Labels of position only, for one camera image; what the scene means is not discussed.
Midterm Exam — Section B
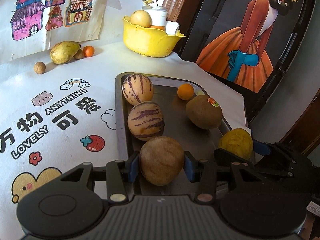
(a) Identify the yellow pear in bowl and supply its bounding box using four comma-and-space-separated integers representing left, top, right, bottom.
130, 10, 152, 28

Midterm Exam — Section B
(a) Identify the striped pepino melon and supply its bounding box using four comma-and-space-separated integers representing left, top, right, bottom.
122, 74, 153, 106
127, 101, 165, 141

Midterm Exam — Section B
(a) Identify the brown wooden door frame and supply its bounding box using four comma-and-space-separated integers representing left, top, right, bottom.
162, 0, 211, 48

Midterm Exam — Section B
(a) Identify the small orange on tray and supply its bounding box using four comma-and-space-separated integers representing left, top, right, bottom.
177, 83, 194, 100

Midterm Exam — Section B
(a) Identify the metal baking tray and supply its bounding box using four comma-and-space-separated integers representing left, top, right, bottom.
114, 71, 233, 198

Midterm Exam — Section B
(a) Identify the white jar with flowers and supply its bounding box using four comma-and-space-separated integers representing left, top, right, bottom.
142, 0, 168, 26

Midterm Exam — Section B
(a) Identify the small orange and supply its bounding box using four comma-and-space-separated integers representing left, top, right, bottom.
82, 46, 95, 57
177, 83, 194, 100

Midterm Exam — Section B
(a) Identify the white printed table cloth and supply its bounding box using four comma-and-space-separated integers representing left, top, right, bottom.
1, 43, 246, 239

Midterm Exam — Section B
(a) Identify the brown kiwi with sticker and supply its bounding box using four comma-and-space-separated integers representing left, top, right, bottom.
185, 95, 223, 129

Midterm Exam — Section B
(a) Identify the yellow plastic bowl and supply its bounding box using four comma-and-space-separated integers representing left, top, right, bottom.
123, 16, 186, 58

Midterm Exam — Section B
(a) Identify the girl in orange dress painting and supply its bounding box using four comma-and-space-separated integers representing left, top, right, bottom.
196, 0, 298, 93

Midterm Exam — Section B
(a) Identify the houses drawing paper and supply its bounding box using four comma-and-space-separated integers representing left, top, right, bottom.
1, 0, 107, 63

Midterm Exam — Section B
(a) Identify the orange fruit in bowl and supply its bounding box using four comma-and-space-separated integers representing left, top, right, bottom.
150, 25, 165, 31

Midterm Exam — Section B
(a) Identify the small brown round fruit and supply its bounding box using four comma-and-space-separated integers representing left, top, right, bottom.
34, 61, 46, 74

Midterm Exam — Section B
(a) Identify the white paper roll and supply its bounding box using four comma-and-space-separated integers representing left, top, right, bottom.
165, 21, 180, 35

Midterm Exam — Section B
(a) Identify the yellow green mango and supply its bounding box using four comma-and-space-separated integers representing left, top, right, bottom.
50, 41, 81, 64
218, 128, 253, 160

